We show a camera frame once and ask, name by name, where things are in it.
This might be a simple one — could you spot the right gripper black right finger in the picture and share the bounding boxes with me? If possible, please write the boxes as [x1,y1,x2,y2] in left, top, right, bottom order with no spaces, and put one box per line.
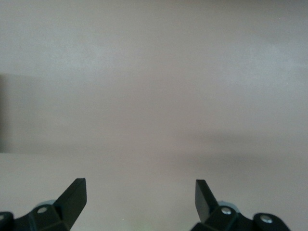
[191,179,292,231]

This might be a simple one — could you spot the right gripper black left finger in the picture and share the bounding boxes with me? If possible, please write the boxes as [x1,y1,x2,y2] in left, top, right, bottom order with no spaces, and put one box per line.
[14,178,87,231]

